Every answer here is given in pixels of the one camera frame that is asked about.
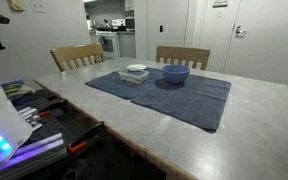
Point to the clear plastic food container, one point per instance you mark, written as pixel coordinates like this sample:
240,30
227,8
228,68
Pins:
134,77

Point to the blue plastic bowl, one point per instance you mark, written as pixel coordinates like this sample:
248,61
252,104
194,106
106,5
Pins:
175,76

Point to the small white plate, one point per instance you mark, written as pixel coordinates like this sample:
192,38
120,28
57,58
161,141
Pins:
136,67

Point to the dark blue cloth towel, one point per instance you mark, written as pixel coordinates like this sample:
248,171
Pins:
110,85
184,100

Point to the grey kitchen base cabinet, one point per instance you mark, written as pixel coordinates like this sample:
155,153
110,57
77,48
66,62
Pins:
127,45

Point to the white kitchen stove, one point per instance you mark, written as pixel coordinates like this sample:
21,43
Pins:
115,46

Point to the light wooden slat-back chair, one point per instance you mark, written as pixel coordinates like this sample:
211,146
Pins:
184,52
74,51

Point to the microwave oven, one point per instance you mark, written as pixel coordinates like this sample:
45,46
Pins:
129,23

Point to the black perforated mounting board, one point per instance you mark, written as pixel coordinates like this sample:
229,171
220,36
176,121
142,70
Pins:
60,128

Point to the door sign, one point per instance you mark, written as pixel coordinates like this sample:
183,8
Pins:
220,3

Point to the beige folded cloth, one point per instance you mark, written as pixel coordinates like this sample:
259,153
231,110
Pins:
22,91

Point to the blue folded cloth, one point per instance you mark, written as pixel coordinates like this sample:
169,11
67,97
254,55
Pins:
12,83

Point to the white door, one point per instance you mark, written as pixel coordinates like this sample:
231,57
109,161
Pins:
270,40

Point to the white wall switch dark rocker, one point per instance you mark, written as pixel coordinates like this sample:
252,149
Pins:
163,28

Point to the white kitchen wall cabinet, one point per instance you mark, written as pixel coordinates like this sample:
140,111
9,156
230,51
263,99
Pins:
129,4

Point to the aluminium extrusion rail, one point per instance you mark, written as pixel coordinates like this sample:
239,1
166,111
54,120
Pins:
44,146

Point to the white double wall switch plate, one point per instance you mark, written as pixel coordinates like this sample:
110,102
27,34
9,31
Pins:
38,6

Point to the beige wall thermostat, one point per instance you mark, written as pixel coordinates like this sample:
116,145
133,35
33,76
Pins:
17,4

